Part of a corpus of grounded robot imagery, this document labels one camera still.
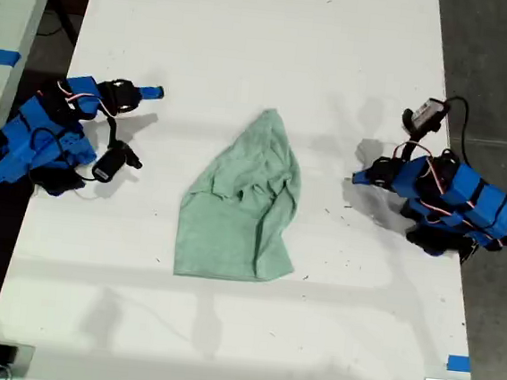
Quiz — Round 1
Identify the short blue tape strip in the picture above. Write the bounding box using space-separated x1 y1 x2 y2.
445 353 473 374

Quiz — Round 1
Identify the pale green t-shirt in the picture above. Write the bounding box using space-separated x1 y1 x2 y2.
172 100 310 288

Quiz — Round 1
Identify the black camera box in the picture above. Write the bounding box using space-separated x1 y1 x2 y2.
400 94 451 139
90 139 146 187

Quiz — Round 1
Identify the white side table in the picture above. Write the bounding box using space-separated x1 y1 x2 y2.
0 0 60 241

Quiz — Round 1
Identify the black camera cable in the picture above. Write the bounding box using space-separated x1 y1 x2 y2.
440 95 479 165

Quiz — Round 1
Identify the black floor cable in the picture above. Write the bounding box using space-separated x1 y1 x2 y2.
37 0 83 46

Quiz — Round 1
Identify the short black camera stalk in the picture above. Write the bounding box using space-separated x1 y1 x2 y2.
103 114 125 149
402 127 427 162

